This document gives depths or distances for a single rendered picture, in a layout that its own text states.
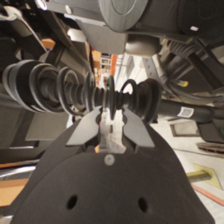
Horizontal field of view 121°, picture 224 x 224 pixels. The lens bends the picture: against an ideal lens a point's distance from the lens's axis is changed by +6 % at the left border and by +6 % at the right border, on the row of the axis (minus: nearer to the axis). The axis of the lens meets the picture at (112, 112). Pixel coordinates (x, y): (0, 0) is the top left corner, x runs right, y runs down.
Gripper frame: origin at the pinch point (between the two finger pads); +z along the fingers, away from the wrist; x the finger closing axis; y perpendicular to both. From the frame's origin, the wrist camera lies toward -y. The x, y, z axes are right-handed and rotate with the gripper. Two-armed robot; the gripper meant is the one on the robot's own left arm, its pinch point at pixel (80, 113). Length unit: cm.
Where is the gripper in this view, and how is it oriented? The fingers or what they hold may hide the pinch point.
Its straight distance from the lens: 21.8
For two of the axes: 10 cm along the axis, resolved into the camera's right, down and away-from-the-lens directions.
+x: 9.8, 1.9, -0.8
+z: 1.6, -9.3, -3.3
